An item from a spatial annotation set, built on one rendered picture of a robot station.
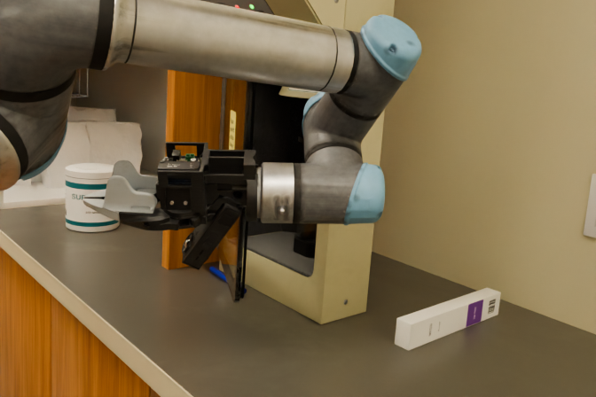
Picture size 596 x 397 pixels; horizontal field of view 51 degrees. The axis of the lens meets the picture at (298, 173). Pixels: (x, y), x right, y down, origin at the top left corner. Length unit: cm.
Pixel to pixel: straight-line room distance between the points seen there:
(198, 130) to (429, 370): 65
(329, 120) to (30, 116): 35
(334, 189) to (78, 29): 33
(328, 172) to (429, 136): 70
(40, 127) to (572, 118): 92
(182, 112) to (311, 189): 58
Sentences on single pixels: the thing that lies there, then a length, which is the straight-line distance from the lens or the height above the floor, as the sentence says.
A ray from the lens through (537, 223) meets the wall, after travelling 130.
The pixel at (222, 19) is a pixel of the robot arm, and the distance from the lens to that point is 65.
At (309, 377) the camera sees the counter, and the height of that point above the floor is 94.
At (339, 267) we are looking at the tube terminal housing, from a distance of 108.
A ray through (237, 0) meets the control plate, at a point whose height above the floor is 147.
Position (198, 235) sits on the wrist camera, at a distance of 81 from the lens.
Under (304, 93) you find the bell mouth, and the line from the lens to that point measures 110.
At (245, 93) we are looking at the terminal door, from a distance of 95.
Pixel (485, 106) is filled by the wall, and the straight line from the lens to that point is 135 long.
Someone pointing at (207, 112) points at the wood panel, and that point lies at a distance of 130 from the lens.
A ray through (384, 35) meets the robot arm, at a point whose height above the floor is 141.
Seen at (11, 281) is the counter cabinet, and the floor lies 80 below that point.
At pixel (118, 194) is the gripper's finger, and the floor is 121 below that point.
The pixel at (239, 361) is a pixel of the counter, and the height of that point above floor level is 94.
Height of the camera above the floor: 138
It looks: 10 degrees down
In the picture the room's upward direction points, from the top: 4 degrees clockwise
